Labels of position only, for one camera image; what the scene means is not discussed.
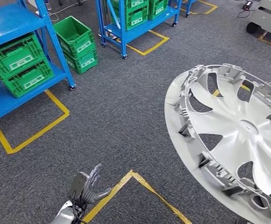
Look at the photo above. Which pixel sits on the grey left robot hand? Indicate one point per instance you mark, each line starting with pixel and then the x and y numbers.
pixel 91 194

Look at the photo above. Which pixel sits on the silver plastic wheel cover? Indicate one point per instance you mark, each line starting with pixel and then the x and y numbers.
pixel 243 130

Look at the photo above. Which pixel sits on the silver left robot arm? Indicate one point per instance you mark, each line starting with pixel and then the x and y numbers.
pixel 64 215

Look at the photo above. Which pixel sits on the blue metal shelf rack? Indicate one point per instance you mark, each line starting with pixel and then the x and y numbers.
pixel 9 18
pixel 149 26
pixel 188 7

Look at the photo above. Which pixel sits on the chrome stanchion with base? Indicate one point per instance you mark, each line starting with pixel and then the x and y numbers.
pixel 110 35

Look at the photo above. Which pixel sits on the green open plastic crate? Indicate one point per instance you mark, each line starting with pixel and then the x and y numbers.
pixel 65 29

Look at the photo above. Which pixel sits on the grey wheeled cart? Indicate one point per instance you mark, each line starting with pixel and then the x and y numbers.
pixel 269 18

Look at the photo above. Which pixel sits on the clear water bottle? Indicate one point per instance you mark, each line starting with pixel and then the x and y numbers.
pixel 48 5

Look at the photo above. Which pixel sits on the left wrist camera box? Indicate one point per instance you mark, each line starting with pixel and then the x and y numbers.
pixel 76 185

